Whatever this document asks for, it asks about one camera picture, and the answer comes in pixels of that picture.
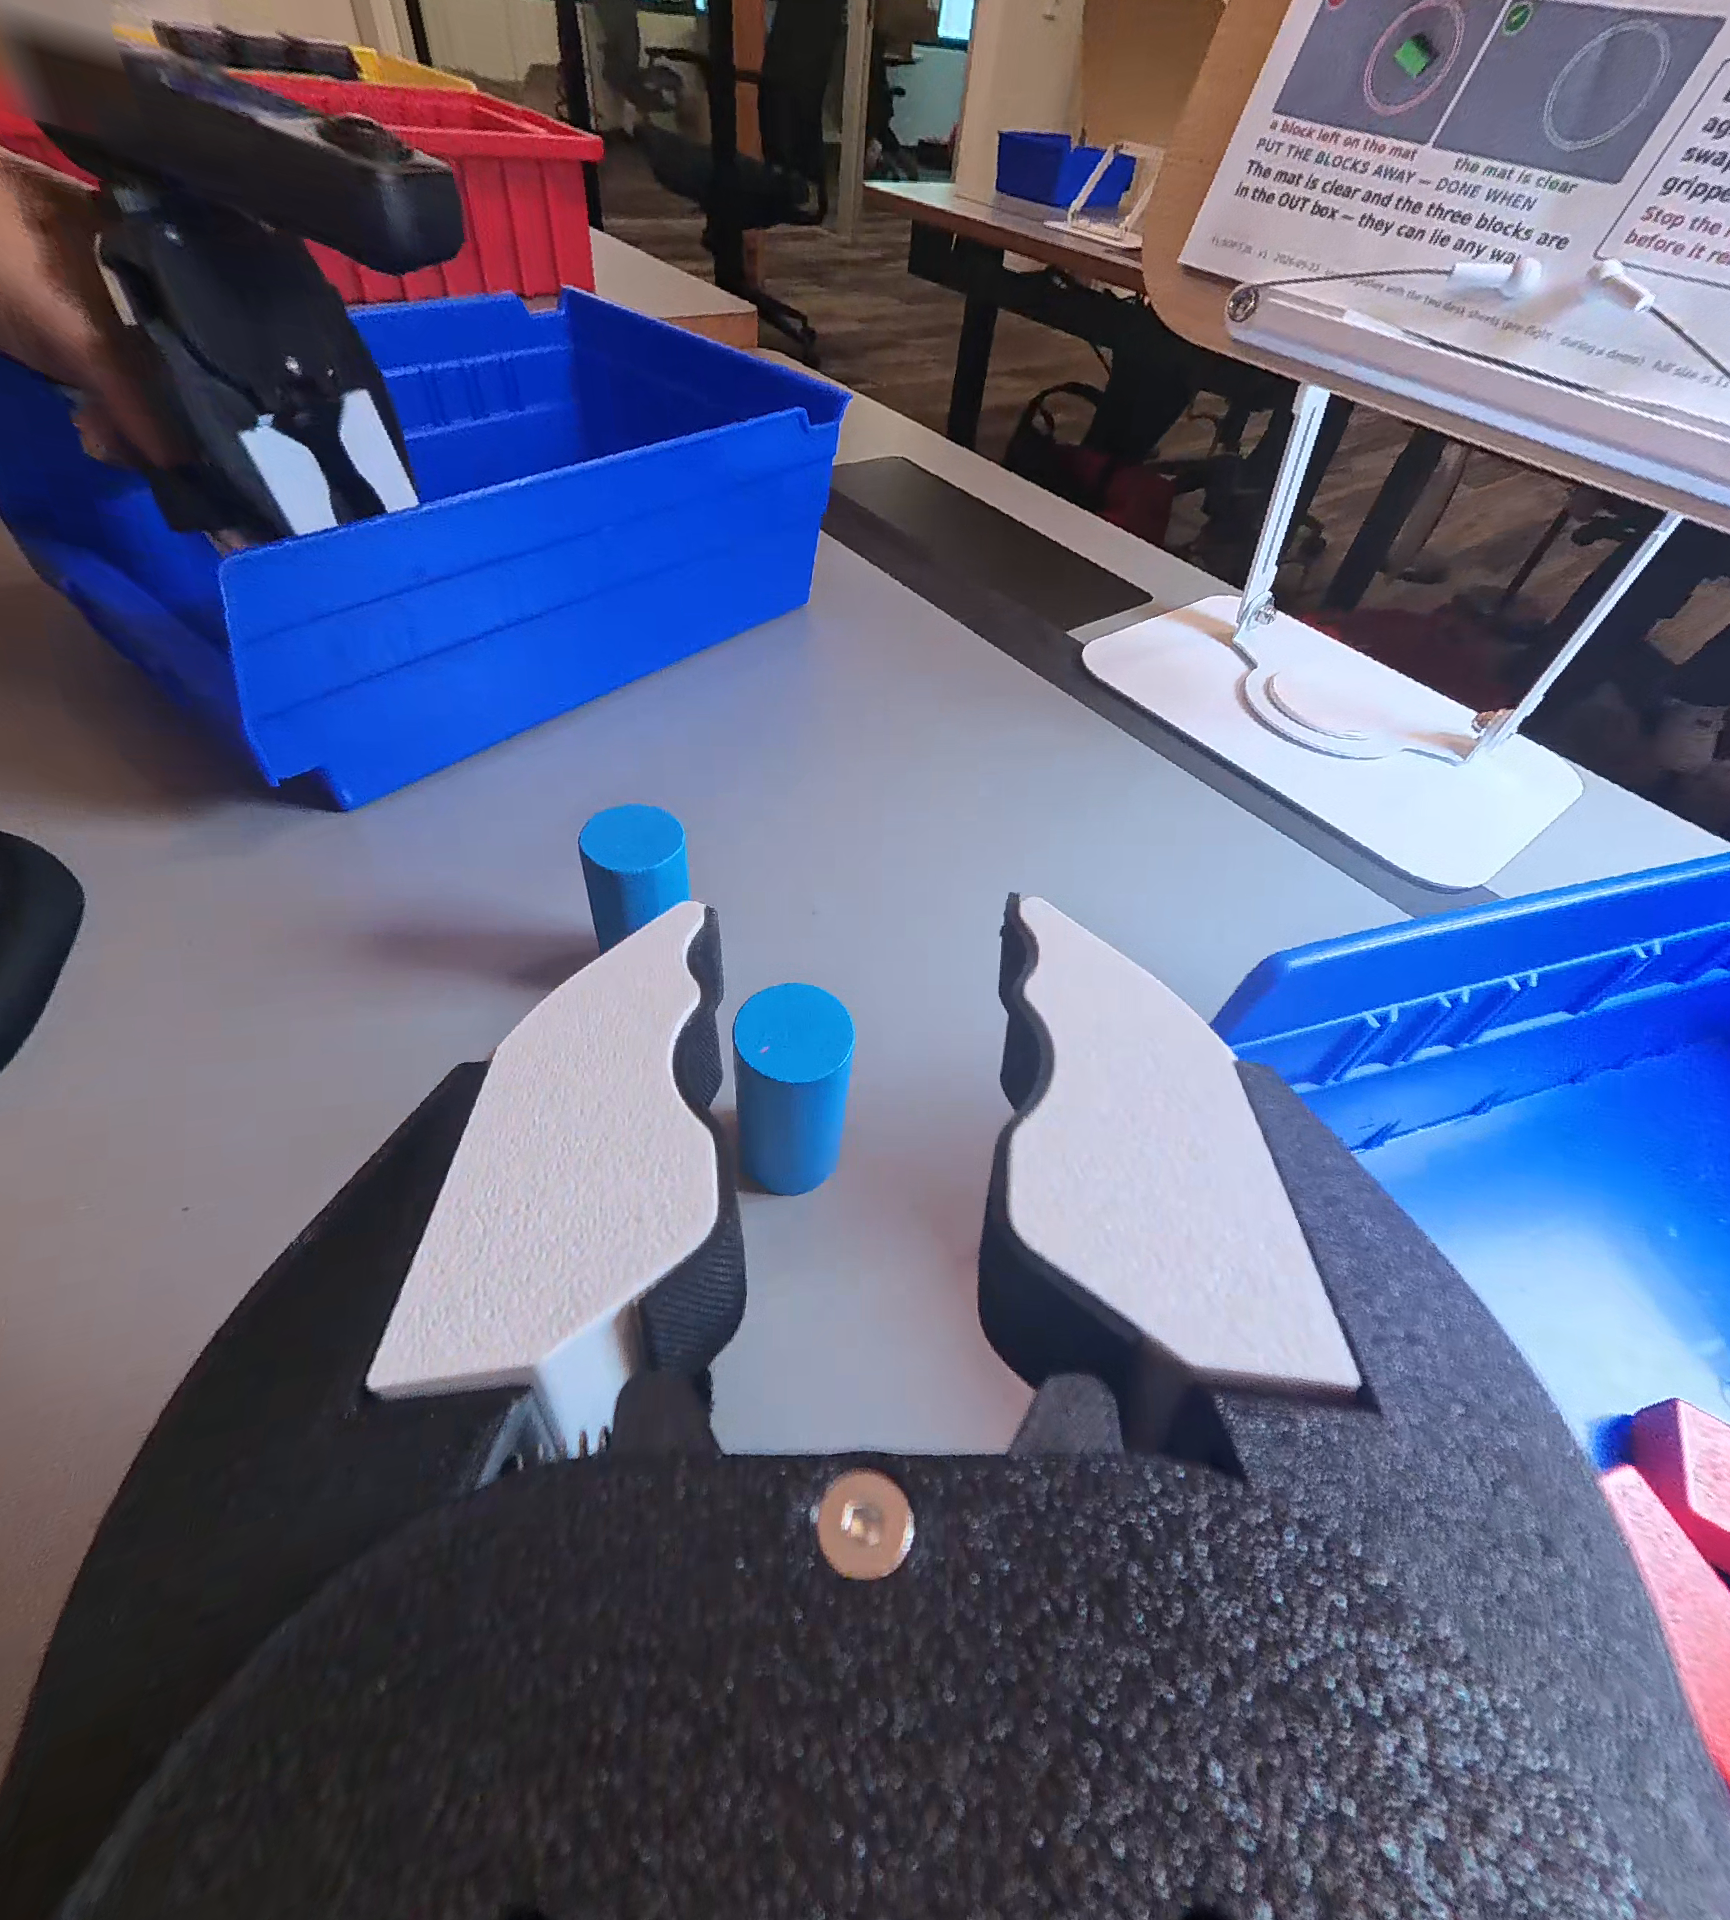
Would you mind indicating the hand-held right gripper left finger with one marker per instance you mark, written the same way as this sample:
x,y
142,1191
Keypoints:
x,y
550,1201

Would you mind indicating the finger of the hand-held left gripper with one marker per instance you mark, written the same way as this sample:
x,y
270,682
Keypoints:
x,y
292,480
379,458

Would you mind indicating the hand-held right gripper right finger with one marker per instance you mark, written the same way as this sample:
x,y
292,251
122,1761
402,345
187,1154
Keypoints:
x,y
1181,1201

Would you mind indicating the blue plastic bin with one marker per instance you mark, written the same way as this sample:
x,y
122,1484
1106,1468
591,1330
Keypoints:
x,y
1030,165
535,645
1555,1201

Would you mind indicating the blue wooden cylinder block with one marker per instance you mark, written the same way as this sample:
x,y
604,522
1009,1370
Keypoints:
x,y
632,878
793,1094

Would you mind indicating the row of black pieces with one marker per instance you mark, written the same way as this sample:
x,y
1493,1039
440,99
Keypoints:
x,y
265,49

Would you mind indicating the red plastic bin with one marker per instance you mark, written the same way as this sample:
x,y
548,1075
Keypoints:
x,y
504,195

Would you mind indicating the yellow plastic bin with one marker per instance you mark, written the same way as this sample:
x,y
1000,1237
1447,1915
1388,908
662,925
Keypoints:
x,y
409,68

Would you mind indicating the white document stand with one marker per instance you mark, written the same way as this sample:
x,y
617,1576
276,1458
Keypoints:
x,y
1104,224
1405,780

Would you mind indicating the black office chair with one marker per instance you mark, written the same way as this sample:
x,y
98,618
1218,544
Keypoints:
x,y
799,105

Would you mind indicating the wooden background desk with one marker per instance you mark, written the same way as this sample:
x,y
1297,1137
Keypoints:
x,y
954,203

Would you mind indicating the red and black backpack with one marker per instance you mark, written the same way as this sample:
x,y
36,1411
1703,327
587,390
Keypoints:
x,y
1121,489

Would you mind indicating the instruction sheet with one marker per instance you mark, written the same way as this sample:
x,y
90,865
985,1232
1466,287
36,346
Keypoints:
x,y
1555,151

